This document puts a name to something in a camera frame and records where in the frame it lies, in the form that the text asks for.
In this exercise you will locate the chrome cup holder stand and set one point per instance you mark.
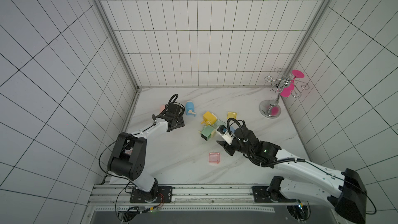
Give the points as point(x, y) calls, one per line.
point(271, 108)

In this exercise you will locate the magenta plastic goblet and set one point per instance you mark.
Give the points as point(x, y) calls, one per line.
point(289, 83)

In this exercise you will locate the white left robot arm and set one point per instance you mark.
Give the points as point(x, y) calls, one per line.
point(128, 157)

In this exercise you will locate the clear yellow sharpener tray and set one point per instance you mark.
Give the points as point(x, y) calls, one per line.
point(232, 115)

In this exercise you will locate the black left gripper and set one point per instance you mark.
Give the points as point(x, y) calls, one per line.
point(180, 122)

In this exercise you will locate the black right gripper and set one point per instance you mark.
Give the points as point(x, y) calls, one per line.
point(235, 144)

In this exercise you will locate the yellow pencil sharpener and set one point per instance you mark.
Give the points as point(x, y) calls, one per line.
point(209, 118)

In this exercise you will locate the clear pink sharpener tray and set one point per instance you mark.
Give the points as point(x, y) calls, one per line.
point(214, 157)

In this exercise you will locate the clear mint sharpener tray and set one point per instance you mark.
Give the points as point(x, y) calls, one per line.
point(218, 123)

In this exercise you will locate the mint green pencil sharpener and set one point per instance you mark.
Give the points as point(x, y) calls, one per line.
point(208, 132)

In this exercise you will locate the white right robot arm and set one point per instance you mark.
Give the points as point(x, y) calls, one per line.
point(342, 191)

